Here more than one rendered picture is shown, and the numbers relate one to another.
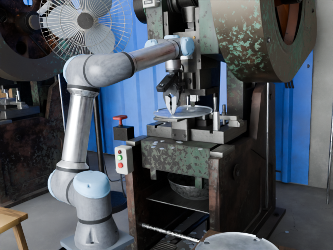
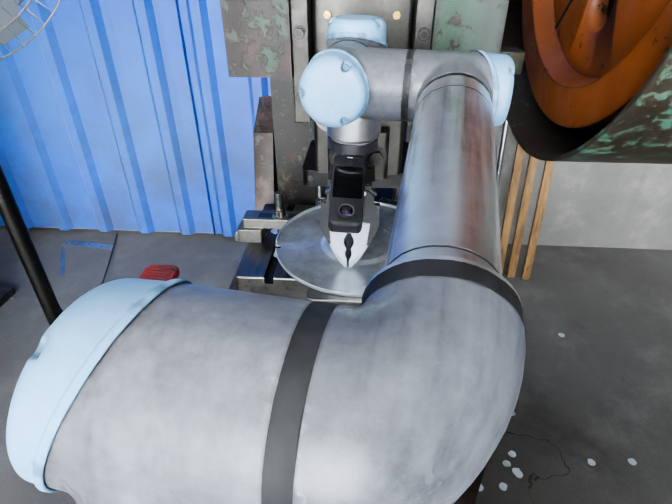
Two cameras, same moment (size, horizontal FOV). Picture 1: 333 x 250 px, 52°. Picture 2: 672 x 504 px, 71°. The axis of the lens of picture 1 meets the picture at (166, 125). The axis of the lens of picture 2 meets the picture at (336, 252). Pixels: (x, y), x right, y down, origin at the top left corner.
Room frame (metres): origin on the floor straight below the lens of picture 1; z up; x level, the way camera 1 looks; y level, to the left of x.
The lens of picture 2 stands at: (1.07, 0.30, 1.22)
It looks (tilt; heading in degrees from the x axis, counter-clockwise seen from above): 33 degrees down; 330
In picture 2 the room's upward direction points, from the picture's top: straight up
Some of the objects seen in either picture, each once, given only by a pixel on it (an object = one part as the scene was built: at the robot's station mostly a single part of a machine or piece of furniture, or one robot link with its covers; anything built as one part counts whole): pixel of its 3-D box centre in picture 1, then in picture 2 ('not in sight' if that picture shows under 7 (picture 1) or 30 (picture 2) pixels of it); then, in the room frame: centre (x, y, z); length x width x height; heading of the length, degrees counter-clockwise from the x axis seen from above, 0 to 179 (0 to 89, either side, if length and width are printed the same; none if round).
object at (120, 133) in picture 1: (124, 142); not in sight; (1.77, 0.23, 0.62); 0.10 x 0.06 x 0.20; 56
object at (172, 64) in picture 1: (172, 65); (351, 123); (1.62, -0.04, 1.02); 0.08 x 0.08 x 0.05
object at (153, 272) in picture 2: (120, 123); (161, 293); (1.78, 0.24, 0.72); 0.07 x 0.06 x 0.08; 146
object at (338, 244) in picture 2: (171, 104); (339, 236); (1.63, -0.03, 0.83); 0.06 x 0.03 x 0.09; 147
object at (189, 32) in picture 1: (190, 59); (360, 80); (1.75, -0.14, 1.04); 0.17 x 0.15 x 0.30; 146
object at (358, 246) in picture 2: (177, 104); (358, 237); (1.62, -0.05, 0.83); 0.06 x 0.03 x 0.09; 147
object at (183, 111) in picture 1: (182, 111); (358, 242); (1.66, -0.08, 0.79); 0.29 x 0.29 x 0.01
